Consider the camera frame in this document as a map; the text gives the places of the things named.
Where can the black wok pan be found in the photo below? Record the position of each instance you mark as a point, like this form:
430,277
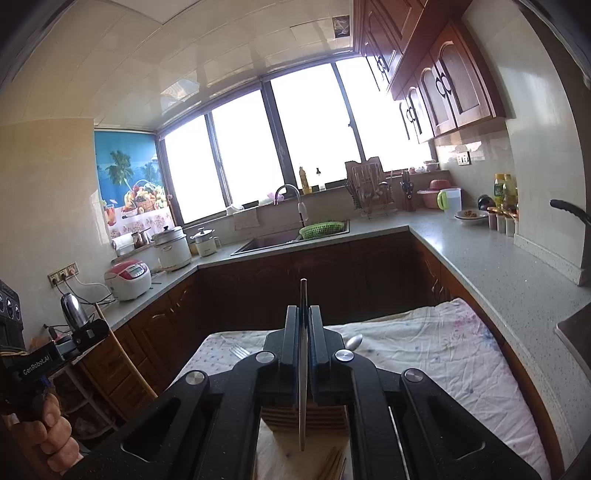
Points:
578,212

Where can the yellow cooking oil bottle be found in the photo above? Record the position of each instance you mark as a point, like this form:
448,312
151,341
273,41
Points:
505,192

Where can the white jug green lid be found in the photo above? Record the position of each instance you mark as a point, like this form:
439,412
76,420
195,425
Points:
449,200

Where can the wooden chopstick centre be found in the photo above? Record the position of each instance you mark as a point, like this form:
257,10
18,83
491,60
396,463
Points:
334,467

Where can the plate with food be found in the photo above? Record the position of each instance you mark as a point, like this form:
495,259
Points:
471,217

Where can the kitchen sink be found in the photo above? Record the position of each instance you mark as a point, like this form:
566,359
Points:
277,239

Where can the stainless electric kettle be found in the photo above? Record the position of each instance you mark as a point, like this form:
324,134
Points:
75,316

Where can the yellow dish soap bottle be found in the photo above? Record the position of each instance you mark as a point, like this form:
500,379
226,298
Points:
305,187

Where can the white pink rice cooker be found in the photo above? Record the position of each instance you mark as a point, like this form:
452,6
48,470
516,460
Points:
128,280

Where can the upper wooden wall cabinets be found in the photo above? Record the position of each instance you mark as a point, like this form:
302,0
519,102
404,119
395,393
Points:
424,56

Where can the dish drying rack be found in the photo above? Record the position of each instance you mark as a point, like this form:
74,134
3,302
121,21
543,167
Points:
369,187

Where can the chrome kitchen faucet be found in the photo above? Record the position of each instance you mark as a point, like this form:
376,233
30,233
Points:
290,191

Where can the floral white tablecloth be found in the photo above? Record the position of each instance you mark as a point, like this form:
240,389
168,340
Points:
449,342

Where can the white slow cooker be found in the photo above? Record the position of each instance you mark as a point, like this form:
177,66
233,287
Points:
172,247

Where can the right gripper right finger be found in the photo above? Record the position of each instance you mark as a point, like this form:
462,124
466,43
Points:
403,425

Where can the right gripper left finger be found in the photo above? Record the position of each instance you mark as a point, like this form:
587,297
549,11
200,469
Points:
203,426

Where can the green sink basket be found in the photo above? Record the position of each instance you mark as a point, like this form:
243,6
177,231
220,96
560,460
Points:
319,230

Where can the small white electric pot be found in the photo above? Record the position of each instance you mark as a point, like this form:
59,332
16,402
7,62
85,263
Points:
205,242

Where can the wall power socket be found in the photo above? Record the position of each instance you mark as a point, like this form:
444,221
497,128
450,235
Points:
63,274

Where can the pink plastic basin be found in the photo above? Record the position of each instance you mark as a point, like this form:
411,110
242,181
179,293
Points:
429,196

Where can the tropical beach poster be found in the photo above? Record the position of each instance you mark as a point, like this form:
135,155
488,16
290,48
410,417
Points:
131,185

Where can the person's left hand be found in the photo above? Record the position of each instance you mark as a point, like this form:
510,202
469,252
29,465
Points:
48,444

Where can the lower dark wooden cabinets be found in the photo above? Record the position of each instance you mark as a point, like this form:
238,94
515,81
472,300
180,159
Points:
350,282

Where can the metal fork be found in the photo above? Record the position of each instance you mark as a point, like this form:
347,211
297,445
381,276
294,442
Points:
239,352

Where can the metal spoon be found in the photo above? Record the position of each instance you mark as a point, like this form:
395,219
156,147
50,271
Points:
354,342

